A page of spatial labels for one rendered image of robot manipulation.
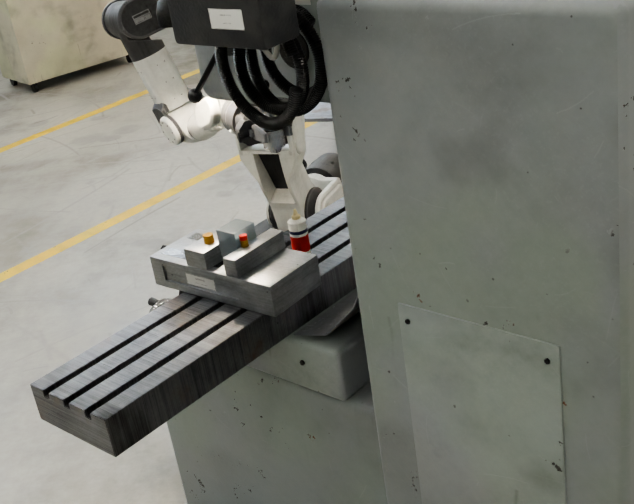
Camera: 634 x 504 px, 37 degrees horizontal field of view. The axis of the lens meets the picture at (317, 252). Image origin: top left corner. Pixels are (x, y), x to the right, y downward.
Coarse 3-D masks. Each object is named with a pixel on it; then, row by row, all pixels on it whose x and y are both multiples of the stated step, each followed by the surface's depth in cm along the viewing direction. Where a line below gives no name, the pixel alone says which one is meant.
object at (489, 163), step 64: (320, 0) 146; (384, 0) 138; (448, 0) 131; (512, 0) 125; (576, 0) 120; (384, 64) 142; (448, 64) 135; (512, 64) 128; (576, 64) 122; (384, 128) 148; (448, 128) 140; (512, 128) 132; (576, 128) 126; (384, 192) 153; (448, 192) 145; (512, 192) 137; (576, 192) 130; (384, 256) 159; (448, 256) 150; (512, 256) 142; (576, 256) 134; (384, 320) 166; (448, 320) 155; (512, 320) 147; (576, 320) 139; (384, 384) 173; (448, 384) 162; (512, 384) 152; (576, 384) 144; (384, 448) 181; (448, 448) 168; (512, 448) 158; (576, 448) 149
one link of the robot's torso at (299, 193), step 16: (304, 128) 277; (240, 144) 280; (256, 144) 284; (288, 144) 272; (304, 144) 277; (256, 160) 281; (272, 160) 283; (288, 160) 276; (256, 176) 284; (272, 176) 289; (288, 176) 279; (304, 176) 290; (272, 192) 292; (288, 192) 291; (304, 192) 291; (320, 192) 296; (272, 208) 293; (288, 208) 291; (304, 208) 291; (272, 224) 298
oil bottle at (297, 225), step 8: (296, 216) 208; (288, 224) 209; (296, 224) 207; (304, 224) 208; (296, 232) 208; (304, 232) 209; (296, 240) 209; (304, 240) 209; (296, 248) 210; (304, 248) 210
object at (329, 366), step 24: (288, 336) 197; (312, 336) 196; (336, 336) 194; (360, 336) 194; (264, 360) 206; (288, 360) 200; (312, 360) 194; (336, 360) 190; (360, 360) 195; (312, 384) 198; (336, 384) 193; (360, 384) 196
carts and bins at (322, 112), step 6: (324, 102) 526; (318, 108) 518; (324, 108) 516; (330, 108) 515; (306, 114) 511; (312, 114) 510; (318, 114) 508; (324, 114) 507; (330, 114) 505; (306, 120) 505; (312, 120) 504; (318, 120) 503; (324, 120) 501; (330, 120) 500
